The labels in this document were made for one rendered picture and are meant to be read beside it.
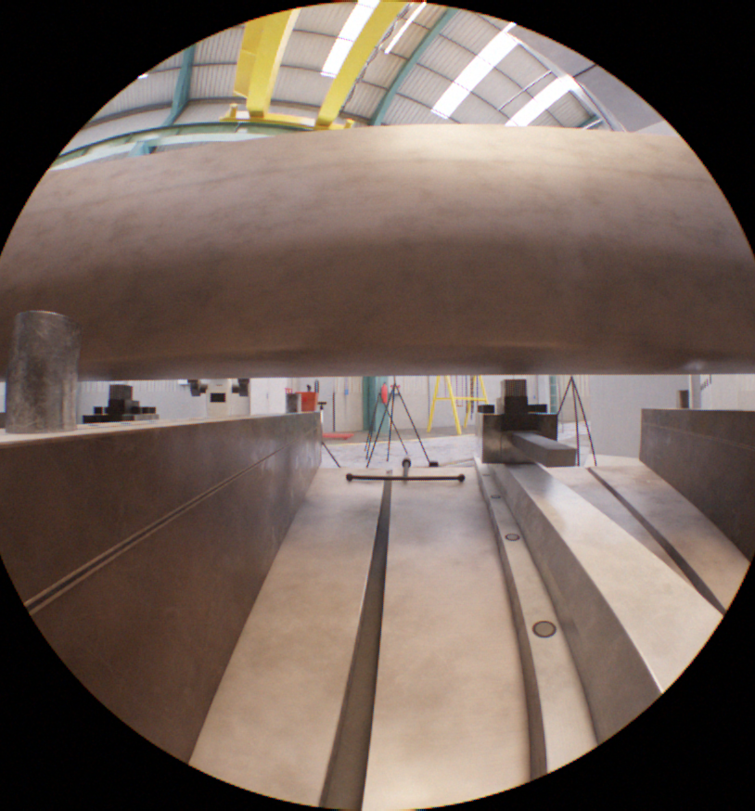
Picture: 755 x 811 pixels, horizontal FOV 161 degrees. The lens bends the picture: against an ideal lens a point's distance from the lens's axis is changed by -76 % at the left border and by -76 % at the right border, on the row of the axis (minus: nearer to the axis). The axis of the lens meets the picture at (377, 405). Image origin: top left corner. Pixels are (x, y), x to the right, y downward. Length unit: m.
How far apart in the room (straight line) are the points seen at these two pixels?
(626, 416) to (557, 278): 2.69
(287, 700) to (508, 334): 0.80
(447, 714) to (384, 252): 0.90
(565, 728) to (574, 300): 0.81
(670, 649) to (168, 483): 0.57
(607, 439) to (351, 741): 3.32
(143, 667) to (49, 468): 0.20
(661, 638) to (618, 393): 3.10
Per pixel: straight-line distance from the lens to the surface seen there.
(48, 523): 0.24
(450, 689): 0.46
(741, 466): 1.07
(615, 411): 3.37
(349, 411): 8.35
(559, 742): 0.40
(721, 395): 6.18
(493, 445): 1.18
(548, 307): 0.72
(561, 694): 0.43
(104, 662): 0.30
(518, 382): 1.31
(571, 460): 0.78
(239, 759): 0.43
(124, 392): 1.66
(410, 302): 0.66
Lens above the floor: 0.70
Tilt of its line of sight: 1 degrees up
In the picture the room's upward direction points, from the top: straight up
